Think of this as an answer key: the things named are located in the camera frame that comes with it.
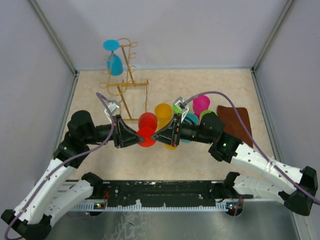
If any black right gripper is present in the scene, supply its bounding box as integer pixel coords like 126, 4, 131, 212
151, 112, 214, 148

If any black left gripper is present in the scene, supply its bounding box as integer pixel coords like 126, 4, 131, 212
83, 114, 145, 149

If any orange wine glass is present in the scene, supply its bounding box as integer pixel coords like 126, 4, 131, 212
154, 103, 173, 130
164, 143, 177, 150

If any orange wine glass front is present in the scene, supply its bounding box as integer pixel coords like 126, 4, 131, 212
154, 103, 173, 130

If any red wine glass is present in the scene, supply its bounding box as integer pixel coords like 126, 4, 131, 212
137, 112, 158, 148

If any green wine glass front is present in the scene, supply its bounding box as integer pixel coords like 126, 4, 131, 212
172, 98, 190, 114

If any green wine glass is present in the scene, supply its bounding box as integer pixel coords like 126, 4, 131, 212
172, 98, 190, 114
199, 109, 217, 121

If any teal wine glass front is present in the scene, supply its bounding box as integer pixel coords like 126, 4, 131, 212
181, 112, 200, 144

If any teal wine glass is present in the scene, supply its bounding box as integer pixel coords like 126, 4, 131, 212
181, 112, 200, 144
103, 39, 124, 76

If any pink wine glass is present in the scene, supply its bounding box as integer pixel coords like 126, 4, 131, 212
192, 95, 211, 117

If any gold wire glass rack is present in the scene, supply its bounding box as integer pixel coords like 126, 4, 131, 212
99, 37, 149, 122

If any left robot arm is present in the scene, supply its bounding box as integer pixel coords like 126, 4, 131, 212
1, 110, 143, 240

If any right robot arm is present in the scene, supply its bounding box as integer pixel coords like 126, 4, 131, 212
151, 113, 318, 216

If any brown cloth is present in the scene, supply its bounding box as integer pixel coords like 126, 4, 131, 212
217, 105, 253, 148

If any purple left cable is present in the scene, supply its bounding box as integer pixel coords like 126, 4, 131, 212
4, 92, 116, 240

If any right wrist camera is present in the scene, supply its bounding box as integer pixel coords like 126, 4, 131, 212
173, 96, 190, 122

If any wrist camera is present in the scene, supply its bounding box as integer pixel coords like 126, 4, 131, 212
104, 99, 120, 122
173, 96, 190, 122

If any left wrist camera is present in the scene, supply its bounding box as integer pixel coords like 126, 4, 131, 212
104, 99, 120, 122

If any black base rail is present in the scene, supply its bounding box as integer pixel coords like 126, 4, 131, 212
87, 180, 240, 208

